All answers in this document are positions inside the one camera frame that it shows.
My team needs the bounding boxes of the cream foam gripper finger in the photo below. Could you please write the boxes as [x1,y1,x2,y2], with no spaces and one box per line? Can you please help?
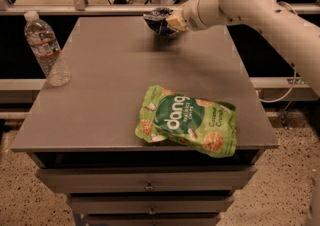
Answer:
[166,14,187,31]

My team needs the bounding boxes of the blue chip bag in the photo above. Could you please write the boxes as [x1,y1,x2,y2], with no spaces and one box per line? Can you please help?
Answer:
[143,7,178,37]

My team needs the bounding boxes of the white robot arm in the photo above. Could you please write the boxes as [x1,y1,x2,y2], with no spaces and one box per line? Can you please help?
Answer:
[166,0,320,95]

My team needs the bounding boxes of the green rice chip bag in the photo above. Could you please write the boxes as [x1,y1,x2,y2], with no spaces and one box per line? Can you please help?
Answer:
[135,85,237,158]

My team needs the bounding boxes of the clear plastic water bottle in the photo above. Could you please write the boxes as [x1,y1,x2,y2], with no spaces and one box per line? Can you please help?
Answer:
[24,11,71,87]

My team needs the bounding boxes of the grey drawer cabinet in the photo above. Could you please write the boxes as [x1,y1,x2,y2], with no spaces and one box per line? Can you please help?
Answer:
[12,17,278,226]

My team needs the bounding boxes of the top grey drawer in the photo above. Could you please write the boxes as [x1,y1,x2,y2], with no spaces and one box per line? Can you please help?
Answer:
[36,166,257,194]

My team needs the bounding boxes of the grey drawer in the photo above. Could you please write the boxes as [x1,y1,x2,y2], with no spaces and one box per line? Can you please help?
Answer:
[36,166,257,194]
[68,195,234,215]
[86,214,220,226]

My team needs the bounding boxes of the middle grey drawer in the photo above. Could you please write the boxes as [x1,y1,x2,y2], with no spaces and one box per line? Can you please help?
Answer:
[68,195,234,215]

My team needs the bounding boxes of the bottom grey drawer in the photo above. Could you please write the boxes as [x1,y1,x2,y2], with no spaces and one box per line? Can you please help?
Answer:
[86,214,220,226]

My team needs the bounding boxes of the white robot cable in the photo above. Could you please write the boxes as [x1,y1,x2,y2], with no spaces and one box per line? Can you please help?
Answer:
[258,63,298,104]

